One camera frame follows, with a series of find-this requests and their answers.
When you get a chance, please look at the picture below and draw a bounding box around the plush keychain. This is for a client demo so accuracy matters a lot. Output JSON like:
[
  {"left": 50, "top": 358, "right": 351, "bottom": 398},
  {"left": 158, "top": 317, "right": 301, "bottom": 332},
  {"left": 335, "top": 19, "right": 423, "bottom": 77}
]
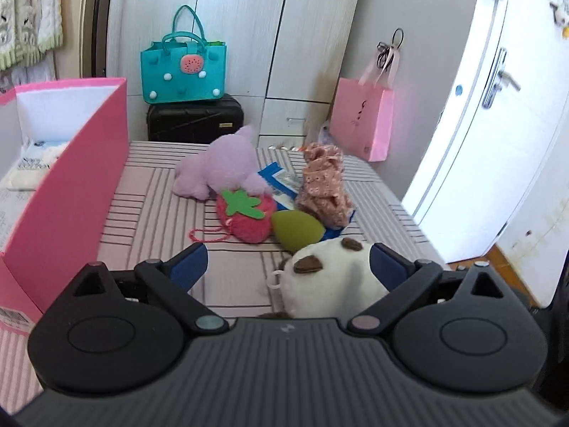
[{"left": 549, "top": 1, "right": 569, "bottom": 38}]

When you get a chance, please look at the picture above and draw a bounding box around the white door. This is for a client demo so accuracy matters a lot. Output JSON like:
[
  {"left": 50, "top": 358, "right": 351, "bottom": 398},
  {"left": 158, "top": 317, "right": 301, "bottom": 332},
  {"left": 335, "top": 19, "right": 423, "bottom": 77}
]
[{"left": 402, "top": 0, "right": 569, "bottom": 263}]

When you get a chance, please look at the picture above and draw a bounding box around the green makeup sponge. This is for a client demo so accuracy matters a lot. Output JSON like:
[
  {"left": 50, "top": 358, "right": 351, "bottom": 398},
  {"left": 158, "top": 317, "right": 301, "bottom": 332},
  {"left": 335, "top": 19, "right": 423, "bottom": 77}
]
[{"left": 271, "top": 210, "right": 326, "bottom": 253}]

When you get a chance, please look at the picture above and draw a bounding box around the white green knitted garment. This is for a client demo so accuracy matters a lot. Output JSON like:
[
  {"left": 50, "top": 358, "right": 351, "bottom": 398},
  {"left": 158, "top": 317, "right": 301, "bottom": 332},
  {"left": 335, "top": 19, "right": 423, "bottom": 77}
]
[{"left": 0, "top": 0, "right": 64, "bottom": 72}]

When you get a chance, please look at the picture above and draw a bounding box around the white plush with brown ears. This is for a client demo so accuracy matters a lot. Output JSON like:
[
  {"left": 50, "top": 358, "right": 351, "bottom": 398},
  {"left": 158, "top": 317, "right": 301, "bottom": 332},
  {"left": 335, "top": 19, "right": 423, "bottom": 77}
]
[{"left": 267, "top": 238, "right": 389, "bottom": 318}]

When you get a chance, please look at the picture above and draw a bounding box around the pink striped blanket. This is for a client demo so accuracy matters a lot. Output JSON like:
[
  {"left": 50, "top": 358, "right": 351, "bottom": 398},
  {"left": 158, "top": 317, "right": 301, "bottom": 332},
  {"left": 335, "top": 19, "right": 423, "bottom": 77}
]
[{"left": 0, "top": 140, "right": 450, "bottom": 410}]

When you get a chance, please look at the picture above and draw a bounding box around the teal felt handbag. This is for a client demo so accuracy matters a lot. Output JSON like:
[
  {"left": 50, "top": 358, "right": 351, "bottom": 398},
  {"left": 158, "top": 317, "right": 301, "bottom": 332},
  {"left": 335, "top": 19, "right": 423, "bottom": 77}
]
[{"left": 140, "top": 4, "right": 227, "bottom": 105}]

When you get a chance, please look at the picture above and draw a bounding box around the pink paper bag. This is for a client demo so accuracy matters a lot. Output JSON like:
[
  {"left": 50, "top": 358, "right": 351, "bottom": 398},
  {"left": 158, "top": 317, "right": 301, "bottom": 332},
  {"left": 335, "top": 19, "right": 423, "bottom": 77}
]
[{"left": 329, "top": 60, "right": 395, "bottom": 163}]

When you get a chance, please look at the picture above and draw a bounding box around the black hair tie with ribbon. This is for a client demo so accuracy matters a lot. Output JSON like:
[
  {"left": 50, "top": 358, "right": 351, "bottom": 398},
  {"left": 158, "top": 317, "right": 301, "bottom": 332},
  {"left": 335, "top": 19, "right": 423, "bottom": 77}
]
[{"left": 376, "top": 28, "right": 405, "bottom": 72}]

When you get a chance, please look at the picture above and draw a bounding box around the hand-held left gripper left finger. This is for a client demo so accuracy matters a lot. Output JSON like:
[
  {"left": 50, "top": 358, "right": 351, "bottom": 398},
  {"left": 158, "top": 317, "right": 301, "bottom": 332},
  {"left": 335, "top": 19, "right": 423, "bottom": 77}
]
[{"left": 67, "top": 244, "right": 229, "bottom": 334}]

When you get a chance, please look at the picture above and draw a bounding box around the white hanging cloth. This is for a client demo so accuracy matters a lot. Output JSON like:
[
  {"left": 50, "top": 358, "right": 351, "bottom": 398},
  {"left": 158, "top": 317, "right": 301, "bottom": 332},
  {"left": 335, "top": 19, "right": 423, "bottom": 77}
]
[{"left": 0, "top": 60, "right": 56, "bottom": 92}]

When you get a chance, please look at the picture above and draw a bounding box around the white tissue pack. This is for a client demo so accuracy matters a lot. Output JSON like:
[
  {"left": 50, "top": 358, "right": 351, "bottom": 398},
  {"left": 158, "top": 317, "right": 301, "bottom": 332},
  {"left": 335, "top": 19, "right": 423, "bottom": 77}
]
[{"left": 6, "top": 140, "right": 69, "bottom": 192}]

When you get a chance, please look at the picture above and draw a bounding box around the pink storage box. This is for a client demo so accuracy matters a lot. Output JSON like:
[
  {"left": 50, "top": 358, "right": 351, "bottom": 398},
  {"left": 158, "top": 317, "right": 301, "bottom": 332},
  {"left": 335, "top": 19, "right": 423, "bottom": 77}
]
[{"left": 0, "top": 78, "right": 129, "bottom": 332}]

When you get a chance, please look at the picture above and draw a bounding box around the white wardrobe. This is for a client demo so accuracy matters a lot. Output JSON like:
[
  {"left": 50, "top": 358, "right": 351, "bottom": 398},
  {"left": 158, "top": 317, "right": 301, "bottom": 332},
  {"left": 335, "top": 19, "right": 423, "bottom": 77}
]
[{"left": 107, "top": 0, "right": 367, "bottom": 149}]

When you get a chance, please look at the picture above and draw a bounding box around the silver door handle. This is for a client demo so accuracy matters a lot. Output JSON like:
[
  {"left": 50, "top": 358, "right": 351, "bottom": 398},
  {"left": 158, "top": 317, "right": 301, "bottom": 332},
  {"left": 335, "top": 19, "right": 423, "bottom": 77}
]
[{"left": 482, "top": 47, "right": 522, "bottom": 110}]

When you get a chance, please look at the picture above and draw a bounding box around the blue wet wipes packet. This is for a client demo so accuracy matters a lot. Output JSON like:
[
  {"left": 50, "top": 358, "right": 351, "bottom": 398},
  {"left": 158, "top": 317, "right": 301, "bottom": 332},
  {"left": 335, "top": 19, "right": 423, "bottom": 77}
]
[{"left": 258, "top": 161, "right": 356, "bottom": 241}]

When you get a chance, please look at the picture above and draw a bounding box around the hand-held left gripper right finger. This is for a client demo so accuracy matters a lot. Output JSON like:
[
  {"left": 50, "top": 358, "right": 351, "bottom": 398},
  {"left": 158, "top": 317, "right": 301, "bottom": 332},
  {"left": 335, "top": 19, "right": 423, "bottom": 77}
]
[{"left": 347, "top": 243, "right": 510, "bottom": 334}]

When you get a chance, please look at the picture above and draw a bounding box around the red strawberry plush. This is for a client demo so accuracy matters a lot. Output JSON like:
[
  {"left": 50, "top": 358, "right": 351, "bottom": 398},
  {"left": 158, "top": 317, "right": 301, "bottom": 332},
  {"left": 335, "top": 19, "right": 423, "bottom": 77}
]
[{"left": 190, "top": 189, "right": 276, "bottom": 245}]

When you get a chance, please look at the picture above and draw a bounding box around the pink floral fabric scrunchie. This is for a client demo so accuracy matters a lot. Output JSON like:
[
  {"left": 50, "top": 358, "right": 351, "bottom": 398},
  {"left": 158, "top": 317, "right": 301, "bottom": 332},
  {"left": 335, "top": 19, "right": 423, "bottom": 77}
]
[{"left": 294, "top": 142, "right": 355, "bottom": 227}]

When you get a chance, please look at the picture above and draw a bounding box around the black suitcase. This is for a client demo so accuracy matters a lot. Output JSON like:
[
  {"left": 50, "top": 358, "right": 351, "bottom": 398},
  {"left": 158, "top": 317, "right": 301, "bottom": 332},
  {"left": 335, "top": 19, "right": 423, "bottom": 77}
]
[{"left": 147, "top": 93, "right": 245, "bottom": 145}]

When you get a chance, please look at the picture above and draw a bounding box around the purple plush toy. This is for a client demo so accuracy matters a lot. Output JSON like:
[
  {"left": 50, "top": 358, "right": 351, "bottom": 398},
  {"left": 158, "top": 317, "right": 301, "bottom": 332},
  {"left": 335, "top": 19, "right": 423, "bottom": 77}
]
[{"left": 172, "top": 125, "right": 278, "bottom": 201}]

